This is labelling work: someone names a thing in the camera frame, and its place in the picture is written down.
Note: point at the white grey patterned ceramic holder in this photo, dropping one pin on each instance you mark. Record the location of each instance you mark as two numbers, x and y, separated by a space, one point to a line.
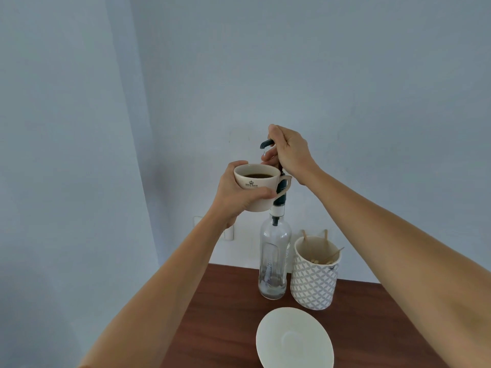
312 281

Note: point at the person's left forearm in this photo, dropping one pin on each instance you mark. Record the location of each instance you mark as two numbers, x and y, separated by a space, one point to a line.
153 302

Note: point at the person's right hand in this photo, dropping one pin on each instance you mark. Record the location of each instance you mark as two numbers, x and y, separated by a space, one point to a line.
293 153

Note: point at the person's left hand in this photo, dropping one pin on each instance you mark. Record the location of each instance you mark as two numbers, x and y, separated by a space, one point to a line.
228 195

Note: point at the person's right thumb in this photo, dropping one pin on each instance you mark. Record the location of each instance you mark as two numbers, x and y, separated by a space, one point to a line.
269 155

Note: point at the wooden stirrer stick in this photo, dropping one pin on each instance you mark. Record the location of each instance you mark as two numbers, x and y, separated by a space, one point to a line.
305 240
335 254

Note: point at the dark teal pump dispenser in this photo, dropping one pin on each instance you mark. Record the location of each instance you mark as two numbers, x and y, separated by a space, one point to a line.
281 195

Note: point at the clear glass bottle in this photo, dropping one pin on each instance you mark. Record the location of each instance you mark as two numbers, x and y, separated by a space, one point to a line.
274 260

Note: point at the white wall socket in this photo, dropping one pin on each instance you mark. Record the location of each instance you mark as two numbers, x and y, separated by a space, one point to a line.
229 234

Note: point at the dark coffee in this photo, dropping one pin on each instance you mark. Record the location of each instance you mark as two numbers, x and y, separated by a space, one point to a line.
257 175

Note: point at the white saucer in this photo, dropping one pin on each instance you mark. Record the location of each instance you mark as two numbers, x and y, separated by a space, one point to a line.
293 341

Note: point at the white ceramic coffee cup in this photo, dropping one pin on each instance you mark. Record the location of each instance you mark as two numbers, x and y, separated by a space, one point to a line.
261 183

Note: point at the person's right forearm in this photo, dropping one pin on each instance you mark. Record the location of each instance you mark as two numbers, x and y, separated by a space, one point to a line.
402 256

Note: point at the person's left thumb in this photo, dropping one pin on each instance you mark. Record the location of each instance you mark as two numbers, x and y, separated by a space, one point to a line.
261 193

